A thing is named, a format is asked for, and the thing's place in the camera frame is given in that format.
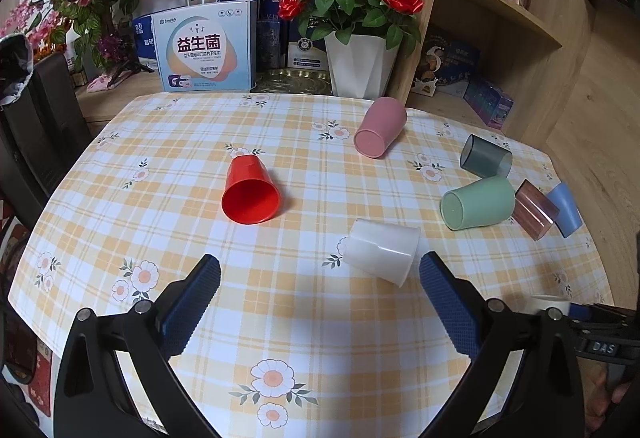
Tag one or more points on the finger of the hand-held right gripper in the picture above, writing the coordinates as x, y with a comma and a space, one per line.
580, 312

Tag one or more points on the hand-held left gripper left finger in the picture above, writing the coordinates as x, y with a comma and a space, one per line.
192, 300

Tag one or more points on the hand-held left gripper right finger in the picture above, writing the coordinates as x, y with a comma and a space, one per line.
450, 303

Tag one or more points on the cream white cup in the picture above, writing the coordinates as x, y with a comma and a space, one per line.
547, 304

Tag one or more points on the translucent white cup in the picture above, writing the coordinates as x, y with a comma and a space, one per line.
380, 250

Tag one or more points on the blue cup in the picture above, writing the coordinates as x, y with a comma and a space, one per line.
565, 210

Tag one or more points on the green cup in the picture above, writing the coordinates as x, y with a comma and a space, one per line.
480, 203

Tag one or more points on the translucent brown cup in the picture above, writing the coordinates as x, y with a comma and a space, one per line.
535, 210

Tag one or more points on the red cup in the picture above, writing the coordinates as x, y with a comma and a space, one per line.
247, 195

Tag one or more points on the translucent dark grey cup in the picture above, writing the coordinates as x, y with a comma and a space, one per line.
485, 156

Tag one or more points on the pink cup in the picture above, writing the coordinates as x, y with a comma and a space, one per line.
377, 128

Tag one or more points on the person's right hand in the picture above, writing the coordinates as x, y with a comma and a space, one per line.
612, 393

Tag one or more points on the checked floral tablecloth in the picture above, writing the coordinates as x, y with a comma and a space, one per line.
310, 178

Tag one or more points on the purple box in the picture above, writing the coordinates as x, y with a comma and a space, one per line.
490, 101

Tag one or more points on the black chair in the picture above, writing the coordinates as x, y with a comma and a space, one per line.
40, 138

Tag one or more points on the loose pink flower sprig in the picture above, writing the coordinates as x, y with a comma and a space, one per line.
102, 83

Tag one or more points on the gold tray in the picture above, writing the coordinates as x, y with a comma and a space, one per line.
290, 81

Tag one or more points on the illustrated night sky box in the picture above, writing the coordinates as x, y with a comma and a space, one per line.
445, 61

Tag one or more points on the light blue printed box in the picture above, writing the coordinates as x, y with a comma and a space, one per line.
202, 48

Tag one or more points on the dark blue canister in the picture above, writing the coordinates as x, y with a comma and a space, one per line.
270, 46

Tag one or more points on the blue and white box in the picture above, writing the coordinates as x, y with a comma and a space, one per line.
142, 36

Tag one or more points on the blue box with badge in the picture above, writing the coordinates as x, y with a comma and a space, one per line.
305, 46

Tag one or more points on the wooden shelf unit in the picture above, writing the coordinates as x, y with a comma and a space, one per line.
500, 18

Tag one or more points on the grey cloth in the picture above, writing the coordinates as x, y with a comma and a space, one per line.
15, 63

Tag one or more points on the red rose plant white pot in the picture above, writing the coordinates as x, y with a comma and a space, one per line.
357, 8

